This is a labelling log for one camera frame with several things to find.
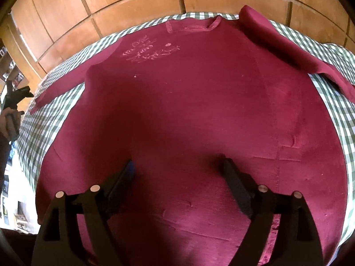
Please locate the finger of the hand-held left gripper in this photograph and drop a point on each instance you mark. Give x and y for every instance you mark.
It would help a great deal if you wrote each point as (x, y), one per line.
(25, 92)

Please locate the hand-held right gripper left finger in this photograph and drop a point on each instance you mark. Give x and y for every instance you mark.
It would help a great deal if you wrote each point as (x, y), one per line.
(122, 182)

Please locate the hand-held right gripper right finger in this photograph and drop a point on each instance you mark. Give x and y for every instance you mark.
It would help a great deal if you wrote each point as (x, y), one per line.
(235, 183)

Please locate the maroon long-sleeved shirt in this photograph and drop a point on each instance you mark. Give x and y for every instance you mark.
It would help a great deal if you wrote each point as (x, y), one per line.
(180, 102)

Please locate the person's left hand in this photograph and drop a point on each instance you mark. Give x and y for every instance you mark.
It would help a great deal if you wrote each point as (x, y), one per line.
(8, 119)

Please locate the cluttered shelf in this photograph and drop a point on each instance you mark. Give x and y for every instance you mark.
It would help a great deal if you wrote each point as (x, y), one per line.
(11, 69)

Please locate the green white checked bedsheet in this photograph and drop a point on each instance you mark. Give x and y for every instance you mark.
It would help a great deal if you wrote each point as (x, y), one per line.
(41, 133)

